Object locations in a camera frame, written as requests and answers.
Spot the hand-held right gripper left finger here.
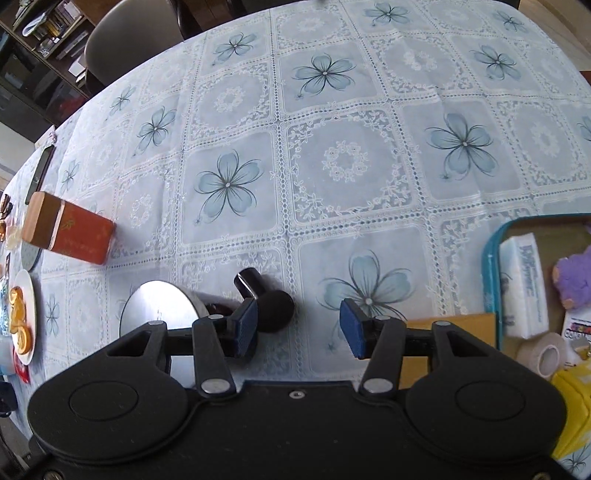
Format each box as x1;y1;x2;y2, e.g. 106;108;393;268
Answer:
106;298;259;398

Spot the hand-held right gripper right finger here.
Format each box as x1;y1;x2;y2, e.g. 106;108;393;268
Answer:
339;298;490;398

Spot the teal storage box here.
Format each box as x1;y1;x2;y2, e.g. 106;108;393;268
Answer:
481;213;591;476

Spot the white tissue packet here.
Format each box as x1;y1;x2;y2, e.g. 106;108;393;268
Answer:
499;232;550;340

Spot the beige bandage roll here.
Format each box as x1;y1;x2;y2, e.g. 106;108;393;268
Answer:
516;331;568;381

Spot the purple plush keychain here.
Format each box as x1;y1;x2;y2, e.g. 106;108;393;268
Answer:
553;244;591;312

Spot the brown cardboard sheet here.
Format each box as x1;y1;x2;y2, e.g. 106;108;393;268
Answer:
397;313;497;391

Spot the orange tin with wooden lid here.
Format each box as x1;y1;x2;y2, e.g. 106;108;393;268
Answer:
21;191;115;266

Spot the white plate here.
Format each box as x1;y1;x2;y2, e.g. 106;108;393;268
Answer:
10;270;38;365

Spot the colourful crayon box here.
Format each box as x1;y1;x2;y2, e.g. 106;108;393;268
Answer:
561;305;591;365

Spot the grey round trivet mat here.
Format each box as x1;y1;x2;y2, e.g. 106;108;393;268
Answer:
21;242;43;272

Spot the yellow plush pouch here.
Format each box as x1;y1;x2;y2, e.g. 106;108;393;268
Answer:
549;364;591;462

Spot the dark smartphone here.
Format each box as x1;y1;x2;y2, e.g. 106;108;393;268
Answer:
25;145;56;206

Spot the grey chair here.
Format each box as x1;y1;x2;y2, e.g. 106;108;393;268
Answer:
84;0;185;87

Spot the dark bookshelf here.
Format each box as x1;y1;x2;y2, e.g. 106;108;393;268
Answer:
0;0;112;139

